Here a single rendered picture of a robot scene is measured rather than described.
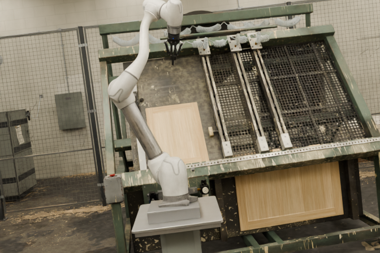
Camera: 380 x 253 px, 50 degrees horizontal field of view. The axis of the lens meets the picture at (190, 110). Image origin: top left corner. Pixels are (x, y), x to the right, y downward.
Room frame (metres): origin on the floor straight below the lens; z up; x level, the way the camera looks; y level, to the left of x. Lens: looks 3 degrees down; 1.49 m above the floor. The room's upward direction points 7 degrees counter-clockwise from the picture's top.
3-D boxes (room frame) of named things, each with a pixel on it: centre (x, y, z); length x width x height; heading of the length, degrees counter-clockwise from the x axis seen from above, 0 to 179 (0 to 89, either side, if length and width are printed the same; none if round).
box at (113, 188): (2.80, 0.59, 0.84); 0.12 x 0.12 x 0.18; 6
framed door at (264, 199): (3.34, -0.74, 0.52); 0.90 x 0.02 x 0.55; 96
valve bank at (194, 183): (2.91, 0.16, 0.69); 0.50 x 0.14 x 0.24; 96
